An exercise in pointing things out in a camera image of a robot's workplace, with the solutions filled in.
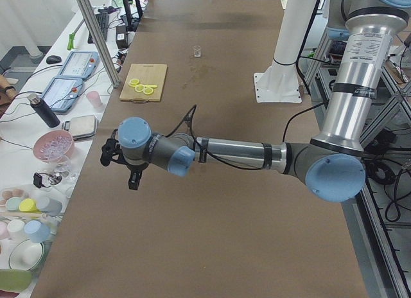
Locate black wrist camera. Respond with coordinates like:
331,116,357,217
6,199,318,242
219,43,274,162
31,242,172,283
100,128,125,166

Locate lemon slice near handle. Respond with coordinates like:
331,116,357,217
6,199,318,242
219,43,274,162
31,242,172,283
143,87,154,96

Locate silver kitchen scale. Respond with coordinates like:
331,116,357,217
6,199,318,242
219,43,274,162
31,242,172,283
62,115,98,141

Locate pink cup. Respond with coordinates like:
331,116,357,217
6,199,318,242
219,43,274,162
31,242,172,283
86,91,103,109

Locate black computer mouse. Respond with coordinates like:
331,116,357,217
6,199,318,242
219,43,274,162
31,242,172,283
46,55,62,65

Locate clear wine glass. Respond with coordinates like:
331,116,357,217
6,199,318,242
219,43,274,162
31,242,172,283
48,155,76,186

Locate black keyboard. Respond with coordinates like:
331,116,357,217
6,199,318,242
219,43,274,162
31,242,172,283
94,13,109,41

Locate aluminium frame post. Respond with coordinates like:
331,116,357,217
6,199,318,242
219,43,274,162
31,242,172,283
76,0,120,88

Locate far teach pendant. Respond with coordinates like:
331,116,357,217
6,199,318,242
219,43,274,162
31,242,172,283
58,51,99,80

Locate bamboo cutting board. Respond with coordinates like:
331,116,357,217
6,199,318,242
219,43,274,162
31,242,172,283
119,64,168,102

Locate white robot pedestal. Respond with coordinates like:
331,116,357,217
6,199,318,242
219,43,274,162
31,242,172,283
254,0,318,103

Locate grey cup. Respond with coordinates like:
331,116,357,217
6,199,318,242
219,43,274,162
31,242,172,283
36,196,62,216

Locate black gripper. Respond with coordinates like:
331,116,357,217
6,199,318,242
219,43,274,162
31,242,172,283
126,162,149,190

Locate teach pendant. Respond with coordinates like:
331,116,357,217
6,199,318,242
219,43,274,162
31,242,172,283
58,51,99,80
41,76,83,114

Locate far lemon slice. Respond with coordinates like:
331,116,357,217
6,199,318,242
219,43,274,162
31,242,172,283
128,78,140,87

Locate white green rimmed bowl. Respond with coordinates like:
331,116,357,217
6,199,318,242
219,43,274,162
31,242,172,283
8,240,44,271

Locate black water bottle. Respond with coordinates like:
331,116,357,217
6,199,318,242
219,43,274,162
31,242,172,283
27,94,60,128

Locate clear glass measuring cup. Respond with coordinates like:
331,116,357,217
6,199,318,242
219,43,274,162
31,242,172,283
193,46,202,58

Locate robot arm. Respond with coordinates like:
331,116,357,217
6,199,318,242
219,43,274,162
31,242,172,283
112,0,365,200

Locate yellow cup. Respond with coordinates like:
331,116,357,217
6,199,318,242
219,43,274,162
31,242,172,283
19,198,39,213

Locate light blue cup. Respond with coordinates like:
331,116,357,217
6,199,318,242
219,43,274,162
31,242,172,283
24,220,51,243

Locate near teach pendant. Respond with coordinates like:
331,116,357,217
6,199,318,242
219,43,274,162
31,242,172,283
41,76,83,114

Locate middle lemon slice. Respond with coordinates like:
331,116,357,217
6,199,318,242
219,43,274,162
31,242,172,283
134,84,144,92

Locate pink bowl with ice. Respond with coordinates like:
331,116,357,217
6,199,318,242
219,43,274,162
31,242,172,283
33,130,74,162

